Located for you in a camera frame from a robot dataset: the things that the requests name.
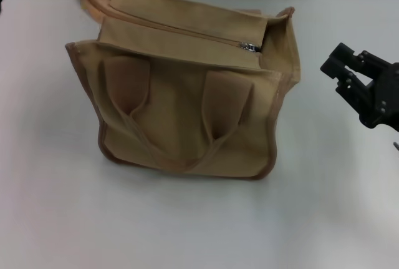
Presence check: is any khaki canvas food bag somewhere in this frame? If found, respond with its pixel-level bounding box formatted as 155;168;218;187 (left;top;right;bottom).
64;0;302;180

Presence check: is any metal zipper pull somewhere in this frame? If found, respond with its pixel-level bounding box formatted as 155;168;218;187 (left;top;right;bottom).
239;40;262;54

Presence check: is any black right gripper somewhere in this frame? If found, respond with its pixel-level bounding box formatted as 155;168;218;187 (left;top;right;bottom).
320;42;399;130

